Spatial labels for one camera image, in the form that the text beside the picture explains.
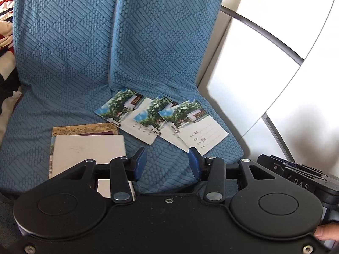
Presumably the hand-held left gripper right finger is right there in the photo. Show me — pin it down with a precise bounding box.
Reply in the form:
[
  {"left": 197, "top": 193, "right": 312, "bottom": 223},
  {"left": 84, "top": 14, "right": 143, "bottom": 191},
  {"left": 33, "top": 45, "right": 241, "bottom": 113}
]
[{"left": 188, "top": 147, "right": 277, "bottom": 204}]

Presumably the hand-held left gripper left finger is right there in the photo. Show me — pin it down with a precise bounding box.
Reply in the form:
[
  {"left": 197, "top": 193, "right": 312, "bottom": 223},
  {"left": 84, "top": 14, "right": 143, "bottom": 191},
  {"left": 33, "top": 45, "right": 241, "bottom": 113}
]
[{"left": 51, "top": 147, "right": 148, "bottom": 205}]

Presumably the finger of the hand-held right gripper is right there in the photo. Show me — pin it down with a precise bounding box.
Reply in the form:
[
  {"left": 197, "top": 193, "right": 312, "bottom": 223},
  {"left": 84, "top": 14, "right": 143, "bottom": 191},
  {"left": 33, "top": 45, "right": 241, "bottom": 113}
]
[{"left": 257, "top": 153, "right": 301, "bottom": 175}]

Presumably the photo cover notebook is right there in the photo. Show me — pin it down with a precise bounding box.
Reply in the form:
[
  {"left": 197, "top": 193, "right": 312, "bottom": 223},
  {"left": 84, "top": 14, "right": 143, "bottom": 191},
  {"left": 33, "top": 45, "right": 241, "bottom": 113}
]
[
  {"left": 158, "top": 99, "right": 230, "bottom": 156},
  {"left": 133, "top": 94, "right": 187, "bottom": 151},
  {"left": 94, "top": 88, "right": 163, "bottom": 146}
]

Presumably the plain white notebook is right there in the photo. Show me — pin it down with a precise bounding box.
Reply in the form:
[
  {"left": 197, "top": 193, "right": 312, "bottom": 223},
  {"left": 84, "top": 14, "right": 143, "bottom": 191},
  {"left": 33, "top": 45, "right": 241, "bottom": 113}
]
[{"left": 51, "top": 134, "right": 136, "bottom": 200}]

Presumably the person's right hand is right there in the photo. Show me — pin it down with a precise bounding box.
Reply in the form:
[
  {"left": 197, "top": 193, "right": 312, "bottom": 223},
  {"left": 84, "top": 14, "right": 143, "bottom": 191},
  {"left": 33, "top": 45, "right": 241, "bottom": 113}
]
[{"left": 314, "top": 222, "right": 339, "bottom": 242}]

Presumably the grey metal bar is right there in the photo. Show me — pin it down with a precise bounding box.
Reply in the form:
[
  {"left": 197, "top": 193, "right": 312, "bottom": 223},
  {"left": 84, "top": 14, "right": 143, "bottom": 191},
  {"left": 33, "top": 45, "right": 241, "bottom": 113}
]
[{"left": 261, "top": 112, "right": 293, "bottom": 163}]

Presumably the white panel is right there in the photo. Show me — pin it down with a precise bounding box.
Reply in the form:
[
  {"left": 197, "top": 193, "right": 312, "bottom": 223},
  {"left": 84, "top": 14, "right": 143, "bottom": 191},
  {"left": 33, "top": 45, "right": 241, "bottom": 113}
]
[{"left": 261, "top": 22, "right": 339, "bottom": 175}]

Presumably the dark metal bar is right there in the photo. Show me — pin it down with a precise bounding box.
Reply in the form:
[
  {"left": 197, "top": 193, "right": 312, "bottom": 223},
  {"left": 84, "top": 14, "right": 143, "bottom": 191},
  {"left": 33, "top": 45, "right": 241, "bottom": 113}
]
[{"left": 219, "top": 5, "right": 304, "bottom": 67}]

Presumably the blue textured folding sofa chair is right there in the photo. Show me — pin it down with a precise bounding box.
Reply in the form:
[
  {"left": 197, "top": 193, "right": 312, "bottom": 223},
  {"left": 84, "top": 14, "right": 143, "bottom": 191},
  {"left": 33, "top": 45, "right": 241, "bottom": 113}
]
[{"left": 108, "top": 0, "right": 244, "bottom": 191}]

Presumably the blue textured sofa cover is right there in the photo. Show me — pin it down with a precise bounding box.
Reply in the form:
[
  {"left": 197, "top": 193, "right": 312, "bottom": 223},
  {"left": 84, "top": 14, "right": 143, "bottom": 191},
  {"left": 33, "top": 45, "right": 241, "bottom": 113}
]
[{"left": 0, "top": 0, "right": 159, "bottom": 194}]

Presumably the red black cream striped blanket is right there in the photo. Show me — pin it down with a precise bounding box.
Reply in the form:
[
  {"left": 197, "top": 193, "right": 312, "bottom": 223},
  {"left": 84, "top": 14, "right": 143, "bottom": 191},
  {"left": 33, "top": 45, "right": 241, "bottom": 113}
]
[{"left": 0, "top": 0, "right": 23, "bottom": 138}]

